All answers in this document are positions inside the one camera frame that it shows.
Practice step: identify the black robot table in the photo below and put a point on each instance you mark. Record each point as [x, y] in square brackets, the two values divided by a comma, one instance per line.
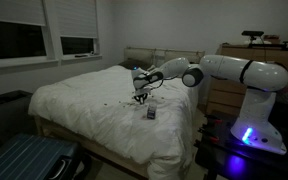
[217, 156]

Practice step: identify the dark blue ribbed suitcase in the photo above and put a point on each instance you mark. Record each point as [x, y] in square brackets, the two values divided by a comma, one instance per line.
[24, 156]

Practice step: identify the white window sill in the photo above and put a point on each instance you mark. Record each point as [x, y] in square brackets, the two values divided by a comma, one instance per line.
[34, 63]

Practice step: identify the narrow white roller blind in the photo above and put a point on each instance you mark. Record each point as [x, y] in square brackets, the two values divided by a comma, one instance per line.
[77, 18]

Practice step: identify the wide dark window pane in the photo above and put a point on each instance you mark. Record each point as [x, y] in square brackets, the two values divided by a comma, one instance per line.
[14, 41]

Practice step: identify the white bed duvet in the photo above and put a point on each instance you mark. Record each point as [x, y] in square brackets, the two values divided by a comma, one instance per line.
[94, 90]

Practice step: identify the narrow dark window pane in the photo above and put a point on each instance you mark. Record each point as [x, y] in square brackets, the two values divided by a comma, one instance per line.
[77, 45]

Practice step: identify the small grey cup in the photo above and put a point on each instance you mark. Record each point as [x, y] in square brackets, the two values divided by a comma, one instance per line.
[152, 111]

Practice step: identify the wide white roller blind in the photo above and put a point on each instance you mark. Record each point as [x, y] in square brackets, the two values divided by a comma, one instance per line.
[14, 11]

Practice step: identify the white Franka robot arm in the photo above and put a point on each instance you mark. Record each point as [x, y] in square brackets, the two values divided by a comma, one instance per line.
[260, 73]

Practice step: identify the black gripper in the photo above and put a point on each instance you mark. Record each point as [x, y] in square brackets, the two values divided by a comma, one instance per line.
[141, 93]

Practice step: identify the small tan pellet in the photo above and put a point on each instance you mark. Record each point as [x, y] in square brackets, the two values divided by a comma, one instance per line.
[130, 104]
[105, 104]

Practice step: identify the small black remote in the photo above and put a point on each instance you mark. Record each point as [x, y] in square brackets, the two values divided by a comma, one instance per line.
[81, 56]

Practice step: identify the dark grey pillow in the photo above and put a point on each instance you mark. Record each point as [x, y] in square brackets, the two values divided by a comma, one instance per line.
[127, 63]

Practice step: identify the wooden bed frame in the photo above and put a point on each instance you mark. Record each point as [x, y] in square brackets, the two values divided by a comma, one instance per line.
[94, 146]

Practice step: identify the wooden dresser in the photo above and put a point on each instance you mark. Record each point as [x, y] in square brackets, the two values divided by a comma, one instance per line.
[227, 96]

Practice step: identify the black stereo camera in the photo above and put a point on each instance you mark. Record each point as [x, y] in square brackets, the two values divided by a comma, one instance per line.
[252, 33]

